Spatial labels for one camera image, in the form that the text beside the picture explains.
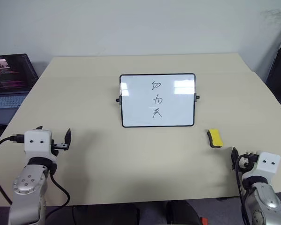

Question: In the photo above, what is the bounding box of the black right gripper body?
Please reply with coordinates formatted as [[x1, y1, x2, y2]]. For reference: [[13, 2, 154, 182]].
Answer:
[[236, 154, 255, 173]]

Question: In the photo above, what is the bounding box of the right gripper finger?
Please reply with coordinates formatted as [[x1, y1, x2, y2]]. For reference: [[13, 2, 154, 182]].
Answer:
[[231, 146, 240, 171]]

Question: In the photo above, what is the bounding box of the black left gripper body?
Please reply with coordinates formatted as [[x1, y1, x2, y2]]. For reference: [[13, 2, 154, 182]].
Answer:
[[51, 139, 70, 157]]

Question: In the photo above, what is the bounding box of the yellow and black eraser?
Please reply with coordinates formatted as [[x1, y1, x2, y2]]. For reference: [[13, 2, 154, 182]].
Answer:
[[207, 128, 224, 149]]

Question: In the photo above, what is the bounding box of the small black-framed whiteboard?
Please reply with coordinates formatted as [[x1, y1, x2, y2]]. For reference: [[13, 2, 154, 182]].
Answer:
[[115, 73, 200, 128]]

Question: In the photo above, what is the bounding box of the open dark laptop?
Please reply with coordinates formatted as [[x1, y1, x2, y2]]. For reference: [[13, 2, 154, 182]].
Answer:
[[0, 53, 40, 128]]

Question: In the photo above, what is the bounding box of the dark rounded shape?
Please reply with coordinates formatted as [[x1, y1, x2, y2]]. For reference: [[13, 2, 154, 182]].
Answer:
[[166, 200, 202, 225]]

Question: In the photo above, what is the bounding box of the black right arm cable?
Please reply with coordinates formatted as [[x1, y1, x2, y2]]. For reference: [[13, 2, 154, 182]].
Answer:
[[234, 152, 260, 225]]

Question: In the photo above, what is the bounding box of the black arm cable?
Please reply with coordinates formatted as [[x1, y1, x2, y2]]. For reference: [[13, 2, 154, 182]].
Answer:
[[234, 152, 260, 225], [0, 134, 71, 208]]

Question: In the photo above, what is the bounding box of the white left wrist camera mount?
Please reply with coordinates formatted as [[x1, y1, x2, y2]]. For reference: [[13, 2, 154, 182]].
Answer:
[[23, 130, 53, 163]]

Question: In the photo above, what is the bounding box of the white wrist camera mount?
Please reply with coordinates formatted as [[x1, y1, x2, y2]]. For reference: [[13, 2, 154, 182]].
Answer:
[[23, 130, 53, 163], [247, 151, 281, 181]]

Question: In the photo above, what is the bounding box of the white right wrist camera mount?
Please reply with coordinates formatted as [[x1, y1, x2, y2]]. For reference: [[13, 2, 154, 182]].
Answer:
[[247, 151, 281, 181]]

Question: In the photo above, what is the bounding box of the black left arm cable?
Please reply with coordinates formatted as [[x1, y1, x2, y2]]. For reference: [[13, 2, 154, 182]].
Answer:
[[0, 134, 71, 208]]

